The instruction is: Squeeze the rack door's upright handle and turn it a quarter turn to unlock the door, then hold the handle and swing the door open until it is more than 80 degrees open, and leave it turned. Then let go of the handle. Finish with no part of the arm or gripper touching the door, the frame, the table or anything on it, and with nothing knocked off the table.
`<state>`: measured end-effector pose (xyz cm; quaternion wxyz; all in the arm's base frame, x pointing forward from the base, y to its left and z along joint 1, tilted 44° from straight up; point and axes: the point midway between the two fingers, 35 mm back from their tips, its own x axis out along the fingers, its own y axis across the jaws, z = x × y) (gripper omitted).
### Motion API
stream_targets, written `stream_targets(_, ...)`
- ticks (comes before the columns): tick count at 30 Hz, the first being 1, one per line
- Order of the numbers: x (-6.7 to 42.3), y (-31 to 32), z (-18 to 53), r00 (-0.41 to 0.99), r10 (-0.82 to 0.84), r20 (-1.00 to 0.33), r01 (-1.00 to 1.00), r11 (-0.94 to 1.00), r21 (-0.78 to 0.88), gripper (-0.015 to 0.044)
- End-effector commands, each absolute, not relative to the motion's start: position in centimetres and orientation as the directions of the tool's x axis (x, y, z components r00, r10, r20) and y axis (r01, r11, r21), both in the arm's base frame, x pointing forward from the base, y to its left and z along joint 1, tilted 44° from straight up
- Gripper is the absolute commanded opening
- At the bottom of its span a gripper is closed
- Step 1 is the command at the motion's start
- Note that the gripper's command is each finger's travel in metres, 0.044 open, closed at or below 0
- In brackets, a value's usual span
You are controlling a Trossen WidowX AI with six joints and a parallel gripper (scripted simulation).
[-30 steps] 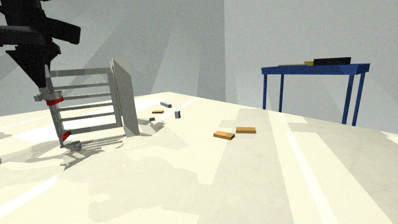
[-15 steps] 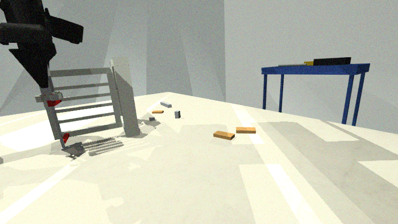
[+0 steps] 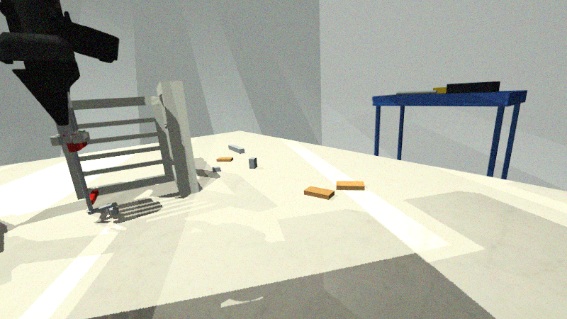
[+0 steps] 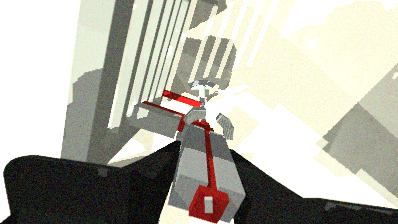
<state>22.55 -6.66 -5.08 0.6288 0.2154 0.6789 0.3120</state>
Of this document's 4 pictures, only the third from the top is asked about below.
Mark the grey barred rack door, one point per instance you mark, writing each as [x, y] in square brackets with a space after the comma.
[172, 125]

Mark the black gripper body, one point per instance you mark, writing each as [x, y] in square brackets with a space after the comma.
[36, 35]

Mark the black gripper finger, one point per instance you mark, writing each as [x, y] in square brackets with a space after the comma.
[49, 87]
[71, 83]

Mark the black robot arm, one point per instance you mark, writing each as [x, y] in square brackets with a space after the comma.
[90, 42]

